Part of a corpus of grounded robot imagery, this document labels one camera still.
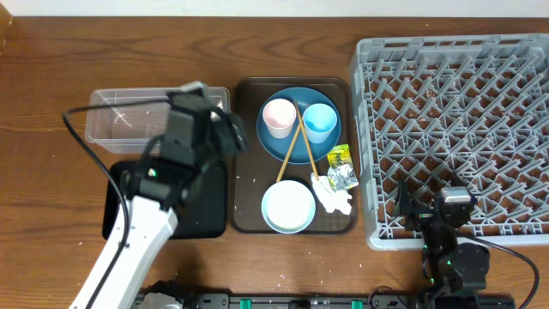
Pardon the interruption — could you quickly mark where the yellow silver snack wrapper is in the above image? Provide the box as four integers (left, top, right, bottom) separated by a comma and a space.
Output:
327, 144, 359, 191

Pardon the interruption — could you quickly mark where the white napkin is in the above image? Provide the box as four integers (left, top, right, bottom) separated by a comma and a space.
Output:
311, 173, 352, 215

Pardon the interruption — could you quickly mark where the light blue bowl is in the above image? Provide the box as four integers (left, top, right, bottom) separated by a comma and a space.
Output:
261, 180, 316, 234

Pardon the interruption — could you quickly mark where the light blue cup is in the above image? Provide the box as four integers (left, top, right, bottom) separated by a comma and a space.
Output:
303, 103, 338, 143

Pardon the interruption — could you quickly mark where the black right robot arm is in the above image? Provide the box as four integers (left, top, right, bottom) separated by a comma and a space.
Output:
395, 180, 516, 309

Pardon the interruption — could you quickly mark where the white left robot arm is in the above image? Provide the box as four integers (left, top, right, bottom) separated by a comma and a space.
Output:
71, 82, 248, 308

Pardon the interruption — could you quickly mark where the grey dishwasher rack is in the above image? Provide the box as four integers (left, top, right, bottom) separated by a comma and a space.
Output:
350, 33, 548, 251

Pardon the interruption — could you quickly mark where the clear plastic bin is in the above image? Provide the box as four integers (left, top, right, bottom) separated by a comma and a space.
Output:
84, 87, 232, 155

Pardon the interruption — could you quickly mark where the pink cup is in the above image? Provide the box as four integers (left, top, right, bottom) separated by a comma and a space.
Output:
262, 99, 297, 139

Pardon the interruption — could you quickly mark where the dark blue plate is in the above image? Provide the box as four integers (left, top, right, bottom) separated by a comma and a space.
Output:
256, 87, 342, 165

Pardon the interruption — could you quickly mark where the wooden chopstick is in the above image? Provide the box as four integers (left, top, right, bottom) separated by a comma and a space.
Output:
293, 100, 320, 182
275, 124, 302, 183

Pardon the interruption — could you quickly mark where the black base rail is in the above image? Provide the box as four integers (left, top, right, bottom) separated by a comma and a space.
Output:
131, 292, 423, 309

